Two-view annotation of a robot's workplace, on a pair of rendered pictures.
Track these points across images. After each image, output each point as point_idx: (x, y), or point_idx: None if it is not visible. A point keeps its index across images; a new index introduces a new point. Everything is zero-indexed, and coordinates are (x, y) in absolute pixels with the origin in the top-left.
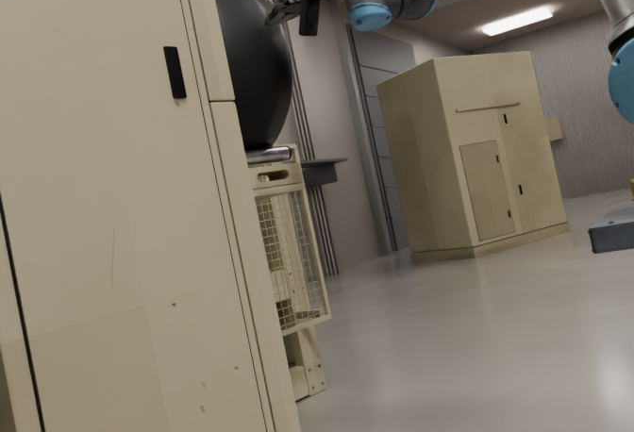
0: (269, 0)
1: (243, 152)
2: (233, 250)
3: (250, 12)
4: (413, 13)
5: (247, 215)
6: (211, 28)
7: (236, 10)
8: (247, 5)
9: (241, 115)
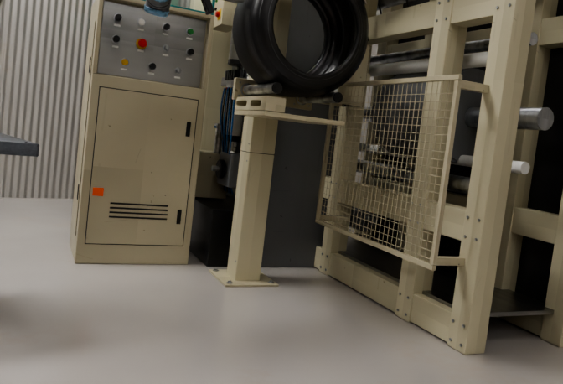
0: None
1: (90, 90)
2: (86, 120)
3: None
4: (152, 1)
5: (88, 111)
6: (94, 49)
7: None
8: None
9: (242, 63)
